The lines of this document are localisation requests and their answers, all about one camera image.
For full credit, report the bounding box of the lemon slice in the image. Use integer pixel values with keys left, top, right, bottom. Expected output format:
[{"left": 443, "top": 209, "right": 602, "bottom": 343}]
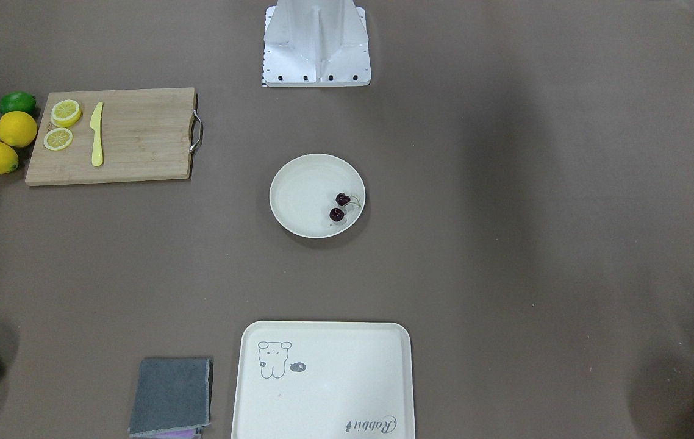
[
  {"left": 43, "top": 127, "right": 74, "bottom": 152},
  {"left": 51, "top": 99, "right": 82, "bottom": 128}
]

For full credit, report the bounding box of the cream round plate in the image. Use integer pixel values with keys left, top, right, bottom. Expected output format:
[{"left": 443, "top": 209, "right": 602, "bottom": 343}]
[{"left": 269, "top": 154, "right": 367, "bottom": 239}]

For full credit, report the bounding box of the cream rabbit tray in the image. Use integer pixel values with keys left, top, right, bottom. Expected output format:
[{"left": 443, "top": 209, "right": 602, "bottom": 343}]
[{"left": 232, "top": 321, "right": 416, "bottom": 438}]

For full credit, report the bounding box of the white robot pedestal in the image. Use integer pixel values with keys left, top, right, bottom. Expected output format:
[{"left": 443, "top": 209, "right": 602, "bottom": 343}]
[{"left": 262, "top": 1, "right": 372, "bottom": 87}]

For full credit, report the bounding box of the bamboo cutting board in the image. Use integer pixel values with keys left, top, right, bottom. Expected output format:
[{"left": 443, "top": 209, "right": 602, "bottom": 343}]
[{"left": 24, "top": 87, "right": 203, "bottom": 186}]

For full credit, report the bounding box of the grey folded cloth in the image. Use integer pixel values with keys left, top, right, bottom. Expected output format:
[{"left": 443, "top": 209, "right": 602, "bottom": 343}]
[{"left": 129, "top": 357, "right": 212, "bottom": 438}]

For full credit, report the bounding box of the yellow plastic knife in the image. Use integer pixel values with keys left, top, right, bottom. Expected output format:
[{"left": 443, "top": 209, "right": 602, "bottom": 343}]
[{"left": 90, "top": 102, "right": 104, "bottom": 167}]

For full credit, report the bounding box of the yellow lemon near board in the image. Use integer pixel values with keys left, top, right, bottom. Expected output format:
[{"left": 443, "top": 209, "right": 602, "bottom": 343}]
[{"left": 0, "top": 111, "right": 38, "bottom": 148}]

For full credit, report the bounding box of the green lime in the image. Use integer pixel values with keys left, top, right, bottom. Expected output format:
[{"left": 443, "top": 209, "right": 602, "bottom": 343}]
[{"left": 0, "top": 91, "right": 37, "bottom": 115}]

